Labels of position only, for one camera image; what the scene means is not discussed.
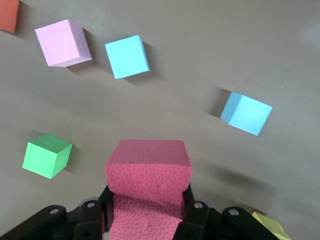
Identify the orange foam block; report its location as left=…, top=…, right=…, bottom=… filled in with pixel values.
left=0, top=0, right=20, bottom=34

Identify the green foam block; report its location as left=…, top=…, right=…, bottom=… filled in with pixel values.
left=21, top=133, right=74, bottom=180

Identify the yellow foam block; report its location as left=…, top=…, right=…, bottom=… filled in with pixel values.
left=251, top=211, right=293, bottom=240

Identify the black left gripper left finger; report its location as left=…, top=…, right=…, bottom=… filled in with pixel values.
left=0, top=186, right=115, bottom=240

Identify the light blue foam block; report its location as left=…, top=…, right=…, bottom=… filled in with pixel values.
left=104, top=34, right=151, bottom=80
left=219, top=91, right=274, bottom=137

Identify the red foam block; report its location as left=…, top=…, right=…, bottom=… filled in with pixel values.
left=101, top=139, right=193, bottom=240

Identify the pink foam block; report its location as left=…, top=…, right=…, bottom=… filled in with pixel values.
left=34, top=19, right=93, bottom=68

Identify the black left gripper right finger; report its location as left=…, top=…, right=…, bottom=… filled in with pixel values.
left=174, top=184, right=295, bottom=240

